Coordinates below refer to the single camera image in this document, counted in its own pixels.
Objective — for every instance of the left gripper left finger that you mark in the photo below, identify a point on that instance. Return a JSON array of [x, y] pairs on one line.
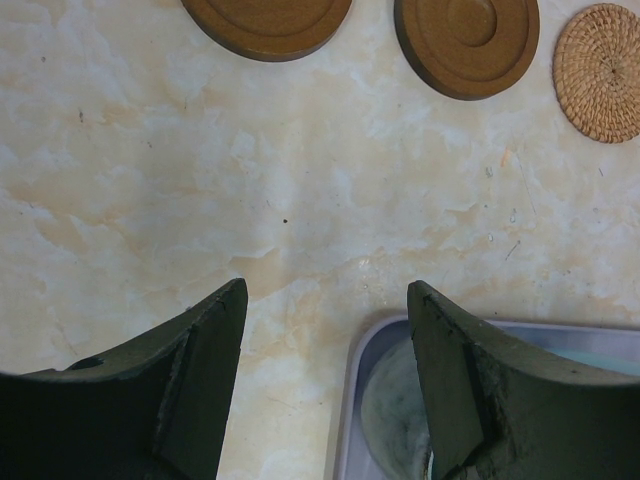
[[154, 407]]

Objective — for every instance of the brown wooden coaster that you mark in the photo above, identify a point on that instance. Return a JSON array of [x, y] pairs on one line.
[[269, 31], [468, 50]]

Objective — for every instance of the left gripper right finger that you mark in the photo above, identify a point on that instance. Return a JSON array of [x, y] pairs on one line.
[[498, 407]]

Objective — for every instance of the lavender plastic tray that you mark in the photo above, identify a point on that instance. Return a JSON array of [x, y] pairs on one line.
[[349, 458]]

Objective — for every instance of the middle woven rattan coaster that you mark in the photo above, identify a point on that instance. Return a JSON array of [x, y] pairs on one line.
[[595, 72]]

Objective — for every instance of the leftmost brown wooden coaster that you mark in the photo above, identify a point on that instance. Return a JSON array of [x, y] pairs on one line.
[[269, 31]]

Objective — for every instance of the grey-green ceramic mug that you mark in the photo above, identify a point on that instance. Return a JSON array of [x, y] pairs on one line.
[[393, 416]]

